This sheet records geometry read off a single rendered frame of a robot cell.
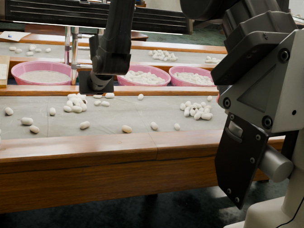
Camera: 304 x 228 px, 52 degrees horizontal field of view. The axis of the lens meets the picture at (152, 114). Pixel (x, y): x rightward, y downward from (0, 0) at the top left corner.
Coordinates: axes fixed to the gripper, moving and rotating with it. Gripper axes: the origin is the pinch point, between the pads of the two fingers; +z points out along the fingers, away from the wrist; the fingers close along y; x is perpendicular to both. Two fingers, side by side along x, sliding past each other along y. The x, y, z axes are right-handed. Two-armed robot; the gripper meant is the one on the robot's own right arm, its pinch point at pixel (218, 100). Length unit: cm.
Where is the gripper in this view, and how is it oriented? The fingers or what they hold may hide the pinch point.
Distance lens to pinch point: 111.8
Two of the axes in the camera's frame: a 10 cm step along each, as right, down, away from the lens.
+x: 1.2, 9.8, -1.9
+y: -9.3, 0.4, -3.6
